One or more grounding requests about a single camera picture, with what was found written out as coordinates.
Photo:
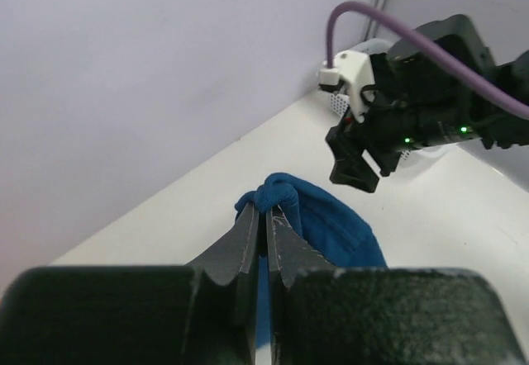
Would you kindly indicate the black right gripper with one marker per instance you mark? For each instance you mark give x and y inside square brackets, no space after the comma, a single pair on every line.
[365,152]

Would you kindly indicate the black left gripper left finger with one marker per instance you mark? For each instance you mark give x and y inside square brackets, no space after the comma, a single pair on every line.
[202,312]

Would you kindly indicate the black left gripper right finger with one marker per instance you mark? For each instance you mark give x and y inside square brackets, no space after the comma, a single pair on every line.
[322,314]

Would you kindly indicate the blue t shirt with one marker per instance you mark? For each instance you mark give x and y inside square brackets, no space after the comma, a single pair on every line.
[326,223]

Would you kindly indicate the white plastic basket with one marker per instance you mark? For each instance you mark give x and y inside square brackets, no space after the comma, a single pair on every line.
[417,159]

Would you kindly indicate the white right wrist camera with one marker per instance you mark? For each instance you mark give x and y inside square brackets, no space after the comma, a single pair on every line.
[349,83]

